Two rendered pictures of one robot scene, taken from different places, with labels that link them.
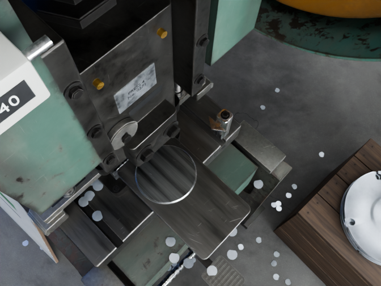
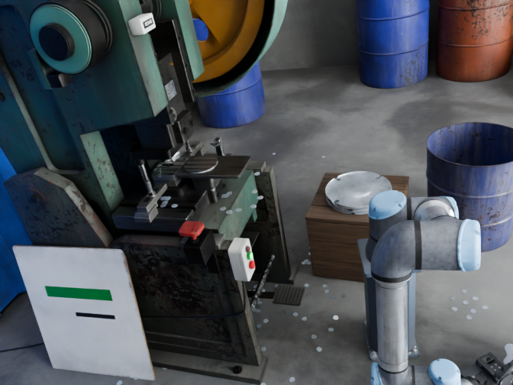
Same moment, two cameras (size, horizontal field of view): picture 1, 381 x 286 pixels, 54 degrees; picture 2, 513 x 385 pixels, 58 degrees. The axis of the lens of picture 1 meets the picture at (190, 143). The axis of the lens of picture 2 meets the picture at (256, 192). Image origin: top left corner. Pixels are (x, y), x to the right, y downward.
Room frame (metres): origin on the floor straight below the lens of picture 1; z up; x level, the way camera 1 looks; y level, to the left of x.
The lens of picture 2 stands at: (-1.25, 0.33, 1.55)
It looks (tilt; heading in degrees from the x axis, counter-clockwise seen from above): 32 degrees down; 342
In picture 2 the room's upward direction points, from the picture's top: 11 degrees counter-clockwise
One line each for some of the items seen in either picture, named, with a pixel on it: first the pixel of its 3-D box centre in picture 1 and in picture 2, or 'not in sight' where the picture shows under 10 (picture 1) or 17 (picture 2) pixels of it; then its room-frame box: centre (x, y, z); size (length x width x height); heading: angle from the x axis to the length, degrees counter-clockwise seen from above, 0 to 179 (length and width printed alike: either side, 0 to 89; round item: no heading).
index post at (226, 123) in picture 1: (223, 123); (220, 148); (0.36, -0.07, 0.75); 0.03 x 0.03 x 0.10; 49
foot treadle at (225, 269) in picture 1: (174, 230); (237, 292); (0.22, 0.04, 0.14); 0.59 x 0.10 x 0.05; 49
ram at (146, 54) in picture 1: (117, 79); (160, 98); (0.29, 0.11, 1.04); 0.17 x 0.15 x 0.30; 49
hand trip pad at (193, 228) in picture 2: not in sight; (193, 236); (-0.09, 0.19, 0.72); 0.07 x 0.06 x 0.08; 49
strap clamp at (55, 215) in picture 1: (63, 192); (150, 195); (0.19, 0.25, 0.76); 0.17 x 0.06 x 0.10; 139
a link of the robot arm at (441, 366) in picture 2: not in sight; (437, 382); (-0.67, -0.23, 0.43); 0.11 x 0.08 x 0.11; 54
